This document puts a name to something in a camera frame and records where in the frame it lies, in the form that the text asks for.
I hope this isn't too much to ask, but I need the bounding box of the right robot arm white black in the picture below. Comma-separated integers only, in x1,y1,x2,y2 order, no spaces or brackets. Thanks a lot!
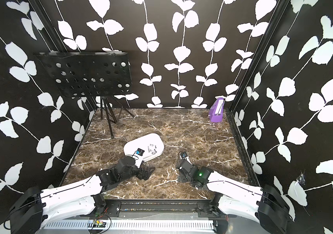
176,158,292,234

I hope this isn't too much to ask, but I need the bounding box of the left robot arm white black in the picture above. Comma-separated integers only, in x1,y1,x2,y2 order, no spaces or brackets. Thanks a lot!
7,156,155,234

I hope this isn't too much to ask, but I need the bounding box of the black perforated music stand desk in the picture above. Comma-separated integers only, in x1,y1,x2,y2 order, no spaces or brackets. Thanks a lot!
35,51,132,98

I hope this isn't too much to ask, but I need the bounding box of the white ribbed cable duct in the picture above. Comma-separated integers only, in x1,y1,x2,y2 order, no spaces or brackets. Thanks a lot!
44,219,216,232

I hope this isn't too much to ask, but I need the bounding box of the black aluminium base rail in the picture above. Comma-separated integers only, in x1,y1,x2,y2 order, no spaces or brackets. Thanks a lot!
37,198,284,234

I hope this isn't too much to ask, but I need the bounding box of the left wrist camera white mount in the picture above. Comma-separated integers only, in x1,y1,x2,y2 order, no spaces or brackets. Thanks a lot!
133,148,145,168

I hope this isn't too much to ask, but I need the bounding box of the white plastic storage tray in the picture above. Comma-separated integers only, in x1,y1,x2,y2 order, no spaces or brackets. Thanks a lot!
124,133,165,162

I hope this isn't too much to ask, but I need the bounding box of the black music stand tripod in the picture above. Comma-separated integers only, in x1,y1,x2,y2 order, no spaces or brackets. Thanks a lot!
100,96,135,139

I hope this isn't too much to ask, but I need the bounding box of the purple stapler box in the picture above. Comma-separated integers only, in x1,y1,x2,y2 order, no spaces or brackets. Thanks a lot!
208,97,225,123

